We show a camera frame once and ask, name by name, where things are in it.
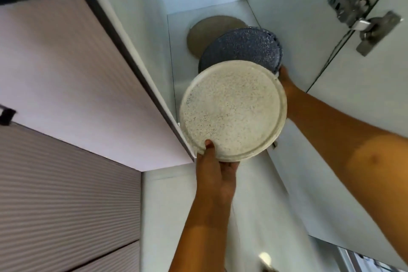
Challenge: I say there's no person's right hand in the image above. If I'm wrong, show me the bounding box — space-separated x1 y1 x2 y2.
278 66 303 101

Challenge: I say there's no person's left hand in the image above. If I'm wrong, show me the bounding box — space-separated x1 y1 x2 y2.
196 140 240 210

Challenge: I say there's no white speckled plate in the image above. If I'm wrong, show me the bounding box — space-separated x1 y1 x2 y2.
178 60 288 163

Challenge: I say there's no blue speckled plate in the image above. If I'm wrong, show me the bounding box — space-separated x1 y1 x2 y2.
198 27 283 75

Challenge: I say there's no person's right forearm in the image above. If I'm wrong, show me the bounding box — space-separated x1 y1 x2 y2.
286 88 408 255

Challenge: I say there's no person's left forearm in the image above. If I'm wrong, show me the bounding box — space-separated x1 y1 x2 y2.
168 198 235 272

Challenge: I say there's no beige plate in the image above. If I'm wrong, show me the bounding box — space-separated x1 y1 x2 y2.
186 16 248 59

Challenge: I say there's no pink ribbed cabinet door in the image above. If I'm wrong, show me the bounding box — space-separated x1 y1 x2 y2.
0 0 196 172

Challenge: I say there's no grey ribbed cabinet door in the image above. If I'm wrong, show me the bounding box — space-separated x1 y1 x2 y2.
0 122 142 272

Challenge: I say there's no white cabinet door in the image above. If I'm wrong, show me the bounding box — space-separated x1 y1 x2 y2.
307 0 408 142

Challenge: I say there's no metal cabinet hinge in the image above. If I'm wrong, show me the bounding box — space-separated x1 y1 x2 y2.
327 0 403 57

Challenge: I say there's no white wall cabinet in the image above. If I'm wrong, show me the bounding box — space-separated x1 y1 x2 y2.
92 0 408 272

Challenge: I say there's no black cabinet handle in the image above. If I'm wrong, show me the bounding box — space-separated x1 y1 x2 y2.
0 106 16 126

